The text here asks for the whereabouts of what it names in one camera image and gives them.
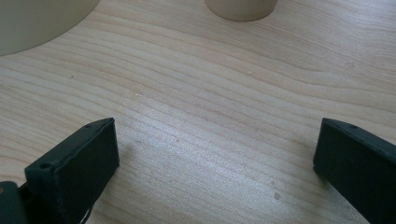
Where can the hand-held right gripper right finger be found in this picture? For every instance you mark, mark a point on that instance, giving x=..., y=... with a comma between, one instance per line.
x=358, y=168

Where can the brown paper cup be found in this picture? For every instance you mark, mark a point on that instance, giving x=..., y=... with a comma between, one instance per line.
x=241, y=8

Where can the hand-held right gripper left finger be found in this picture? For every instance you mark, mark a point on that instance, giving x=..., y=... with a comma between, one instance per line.
x=74, y=168

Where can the cream square tub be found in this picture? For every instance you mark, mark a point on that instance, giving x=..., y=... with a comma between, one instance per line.
x=37, y=21

